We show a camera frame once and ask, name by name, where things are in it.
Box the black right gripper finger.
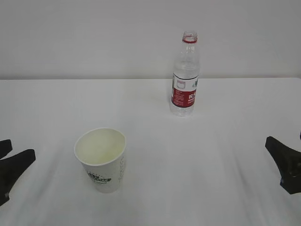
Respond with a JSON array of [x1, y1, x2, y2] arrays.
[[265, 136, 301, 194]]

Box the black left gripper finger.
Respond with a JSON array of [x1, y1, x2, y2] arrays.
[[0, 139, 12, 159], [0, 149, 36, 206]]

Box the white paper cup green logo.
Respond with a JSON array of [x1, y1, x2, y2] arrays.
[[74, 128, 127, 193]]

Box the clear water bottle red label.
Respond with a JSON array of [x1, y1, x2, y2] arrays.
[[170, 31, 200, 117]]

